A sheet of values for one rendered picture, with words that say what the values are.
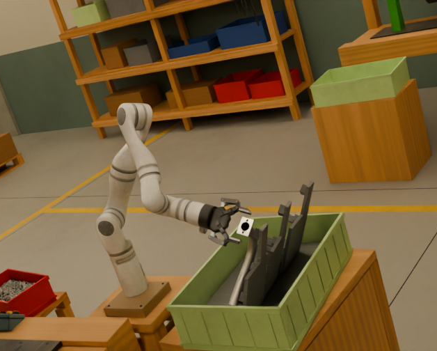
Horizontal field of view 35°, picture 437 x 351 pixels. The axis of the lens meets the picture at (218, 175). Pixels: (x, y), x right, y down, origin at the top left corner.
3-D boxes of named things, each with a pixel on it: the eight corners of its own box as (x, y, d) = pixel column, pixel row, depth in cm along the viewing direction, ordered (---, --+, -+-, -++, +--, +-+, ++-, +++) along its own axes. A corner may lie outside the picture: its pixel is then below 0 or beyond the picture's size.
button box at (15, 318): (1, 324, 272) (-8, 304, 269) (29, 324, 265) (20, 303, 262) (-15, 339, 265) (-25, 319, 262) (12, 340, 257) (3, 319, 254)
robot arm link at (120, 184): (140, 166, 248) (132, 176, 239) (124, 230, 259) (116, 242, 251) (117, 158, 249) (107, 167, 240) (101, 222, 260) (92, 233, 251)
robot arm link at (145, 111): (145, 99, 240) (129, 164, 251) (121, 98, 234) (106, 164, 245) (159, 110, 234) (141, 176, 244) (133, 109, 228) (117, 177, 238)
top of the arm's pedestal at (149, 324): (132, 284, 284) (129, 275, 283) (197, 284, 267) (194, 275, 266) (85, 331, 259) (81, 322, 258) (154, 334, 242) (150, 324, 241)
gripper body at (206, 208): (193, 224, 215) (220, 232, 211) (202, 198, 217) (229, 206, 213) (200, 230, 222) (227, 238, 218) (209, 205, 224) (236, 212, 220)
